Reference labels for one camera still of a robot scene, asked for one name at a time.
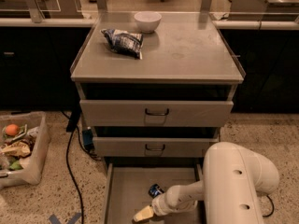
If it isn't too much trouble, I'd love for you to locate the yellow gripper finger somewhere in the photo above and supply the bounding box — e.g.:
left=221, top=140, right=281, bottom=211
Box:
left=133, top=205, right=154, bottom=222

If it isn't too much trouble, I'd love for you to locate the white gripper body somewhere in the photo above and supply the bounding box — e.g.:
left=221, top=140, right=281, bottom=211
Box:
left=151, top=195, right=174, bottom=217

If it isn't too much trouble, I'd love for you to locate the blue pepsi can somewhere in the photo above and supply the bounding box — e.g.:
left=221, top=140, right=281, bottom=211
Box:
left=148, top=184, right=164, bottom=199

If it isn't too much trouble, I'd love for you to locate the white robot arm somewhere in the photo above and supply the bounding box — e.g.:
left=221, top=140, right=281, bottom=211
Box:
left=134, top=142, right=279, bottom=224

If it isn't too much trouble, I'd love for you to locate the grey bottom drawer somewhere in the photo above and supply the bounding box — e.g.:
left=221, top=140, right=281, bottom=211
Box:
left=100, top=163, right=206, bottom=224

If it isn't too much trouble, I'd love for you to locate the grey drawer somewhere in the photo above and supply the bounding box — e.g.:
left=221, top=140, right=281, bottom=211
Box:
left=80, top=100, right=234, bottom=127
left=100, top=163, right=206, bottom=224
left=93, top=137, right=219, bottom=158

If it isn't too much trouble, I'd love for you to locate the grey middle drawer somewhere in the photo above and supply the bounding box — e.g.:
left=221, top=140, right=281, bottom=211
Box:
left=93, top=137, right=219, bottom=158

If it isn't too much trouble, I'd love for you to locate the grey drawer cabinet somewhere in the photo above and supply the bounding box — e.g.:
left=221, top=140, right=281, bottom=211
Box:
left=71, top=12, right=245, bottom=167

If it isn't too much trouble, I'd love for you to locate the grey top drawer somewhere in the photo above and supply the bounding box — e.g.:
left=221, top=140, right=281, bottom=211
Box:
left=80, top=100, right=234, bottom=127

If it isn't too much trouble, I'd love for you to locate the blue power adapter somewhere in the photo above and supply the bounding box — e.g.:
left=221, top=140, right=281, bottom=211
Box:
left=82, top=129, right=93, bottom=150

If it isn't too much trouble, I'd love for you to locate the clear plastic bin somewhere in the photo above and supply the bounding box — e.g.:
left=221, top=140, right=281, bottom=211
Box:
left=0, top=112, right=50, bottom=189

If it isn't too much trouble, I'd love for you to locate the green item in bin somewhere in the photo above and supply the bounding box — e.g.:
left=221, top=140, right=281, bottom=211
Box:
left=9, top=160, right=22, bottom=171

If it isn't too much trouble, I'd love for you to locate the crumpled snack wrapper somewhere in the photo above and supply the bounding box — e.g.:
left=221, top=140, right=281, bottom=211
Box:
left=2, top=141, right=31, bottom=158

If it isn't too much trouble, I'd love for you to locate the orange fruit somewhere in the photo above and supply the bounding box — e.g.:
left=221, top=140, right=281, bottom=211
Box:
left=5, top=124, right=21, bottom=136

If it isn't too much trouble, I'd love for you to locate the blue chip bag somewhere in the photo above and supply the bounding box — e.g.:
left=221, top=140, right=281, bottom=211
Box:
left=101, top=29, right=143, bottom=60

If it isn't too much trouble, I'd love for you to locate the white ceramic bowl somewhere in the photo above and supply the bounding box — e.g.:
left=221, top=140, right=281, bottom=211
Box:
left=134, top=11, right=162, bottom=33

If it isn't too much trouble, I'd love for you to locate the black cable right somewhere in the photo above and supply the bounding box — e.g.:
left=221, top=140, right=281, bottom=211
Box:
left=262, top=195, right=276, bottom=218

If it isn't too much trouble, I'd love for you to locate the black cable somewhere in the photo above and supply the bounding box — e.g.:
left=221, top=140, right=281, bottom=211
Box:
left=61, top=110, right=103, bottom=224
left=262, top=195, right=276, bottom=218

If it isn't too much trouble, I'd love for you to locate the black cable left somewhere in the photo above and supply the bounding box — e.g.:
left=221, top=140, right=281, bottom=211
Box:
left=61, top=110, right=103, bottom=224

